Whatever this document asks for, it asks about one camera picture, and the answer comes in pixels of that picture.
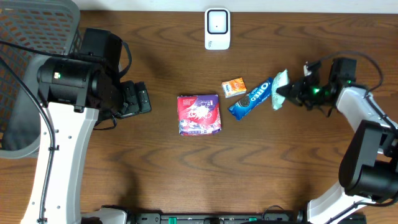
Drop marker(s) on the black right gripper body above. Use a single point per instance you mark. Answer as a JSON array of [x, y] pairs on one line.
[[309, 96]]

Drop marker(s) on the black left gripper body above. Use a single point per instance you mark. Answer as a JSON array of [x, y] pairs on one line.
[[137, 101]]

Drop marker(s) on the blue Oreo cookie pack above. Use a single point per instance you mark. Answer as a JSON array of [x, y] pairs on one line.
[[256, 97]]

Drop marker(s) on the orange Kleenex tissue pack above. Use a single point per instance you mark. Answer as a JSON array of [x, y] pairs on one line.
[[233, 87]]

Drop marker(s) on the red purple pad package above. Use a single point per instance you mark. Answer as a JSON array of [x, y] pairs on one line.
[[198, 115]]

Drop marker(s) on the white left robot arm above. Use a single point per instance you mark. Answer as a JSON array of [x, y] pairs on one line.
[[79, 91]]

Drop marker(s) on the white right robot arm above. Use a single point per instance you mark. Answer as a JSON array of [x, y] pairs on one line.
[[368, 171]]

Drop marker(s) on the dark grey plastic basket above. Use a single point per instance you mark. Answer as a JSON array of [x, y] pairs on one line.
[[48, 26]]

